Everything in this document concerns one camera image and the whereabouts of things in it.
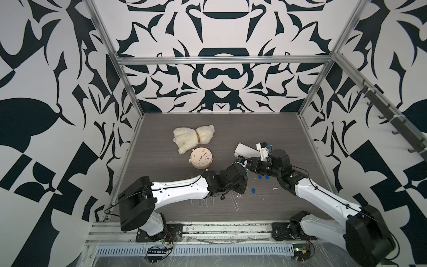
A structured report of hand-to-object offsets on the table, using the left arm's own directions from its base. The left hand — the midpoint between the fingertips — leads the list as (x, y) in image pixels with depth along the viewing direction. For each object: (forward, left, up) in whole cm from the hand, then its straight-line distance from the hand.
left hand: (246, 178), depth 77 cm
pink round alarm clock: (+17, +21, -10) cm, 29 cm away
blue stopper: (-1, -6, -13) cm, 15 cm away
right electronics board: (-27, -21, -14) cm, 37 cm away
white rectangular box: (+20, -5, -9) cm, 22 cm away
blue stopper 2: (+6, -11, -13) cm, 18 cm away
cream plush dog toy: (+26, +29, -3) cm, 39 cm away
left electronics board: (-26, +40, -16) cm, 50 cm away
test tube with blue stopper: (-15, +22, +20) cm, 34 cm away
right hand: (+8, +1, +3) cm, 8 cm away
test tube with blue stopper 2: (-6, +22, -12) cm, 26 cm away
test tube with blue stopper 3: (-6, +5, -12) cm, 15 cm away
